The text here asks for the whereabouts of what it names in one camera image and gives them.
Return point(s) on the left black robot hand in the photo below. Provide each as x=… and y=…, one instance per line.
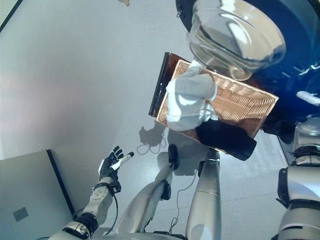
x=108, y=167

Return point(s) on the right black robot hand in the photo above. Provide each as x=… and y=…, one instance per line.
x=308, y=98

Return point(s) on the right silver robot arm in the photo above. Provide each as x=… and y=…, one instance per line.
x=302, y=180

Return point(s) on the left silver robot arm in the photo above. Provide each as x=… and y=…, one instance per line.
x=98, y=200

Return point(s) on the dark washing machine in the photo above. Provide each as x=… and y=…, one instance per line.
x=287, y=82

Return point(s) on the round glass washing machine door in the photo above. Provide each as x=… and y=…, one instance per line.
x=237, y=37

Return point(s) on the black baseboard strip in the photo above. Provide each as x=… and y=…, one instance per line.
x=61, y=182
x=10, y=17

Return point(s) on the left silver robot leg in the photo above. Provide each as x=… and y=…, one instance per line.
x=142, y=205

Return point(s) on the silver robot leg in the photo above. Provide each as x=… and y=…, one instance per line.
x=207, y=195
x=142, y=205

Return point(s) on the wicker laundry basket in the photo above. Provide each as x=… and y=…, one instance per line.
x=240, y=102

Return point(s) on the grey robot torso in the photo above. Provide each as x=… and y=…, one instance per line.
x=145, y=236

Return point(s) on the black garment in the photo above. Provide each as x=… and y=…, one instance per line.
x=225, y=140

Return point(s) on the right silver robot leg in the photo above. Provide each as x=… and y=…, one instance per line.
x=207, y=195

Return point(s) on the white garment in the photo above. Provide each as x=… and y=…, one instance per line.
x=190, y=100

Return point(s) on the grey wall socket plate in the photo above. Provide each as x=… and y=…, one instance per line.
x=20, y=214

